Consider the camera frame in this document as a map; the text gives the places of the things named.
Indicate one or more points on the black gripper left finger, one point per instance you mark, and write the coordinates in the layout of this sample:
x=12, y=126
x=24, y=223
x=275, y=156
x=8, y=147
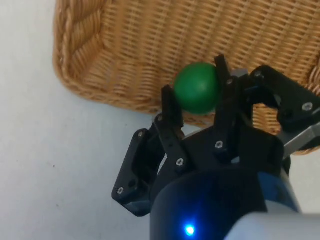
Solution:
x=170, y=140

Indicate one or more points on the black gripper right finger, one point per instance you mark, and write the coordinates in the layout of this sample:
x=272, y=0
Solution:
x=272, y=87

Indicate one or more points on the green ball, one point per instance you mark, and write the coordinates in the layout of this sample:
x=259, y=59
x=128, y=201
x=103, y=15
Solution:
x=196, y=88

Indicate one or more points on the wicker basket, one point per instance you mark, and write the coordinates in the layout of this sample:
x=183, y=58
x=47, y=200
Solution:
x=155, y=47

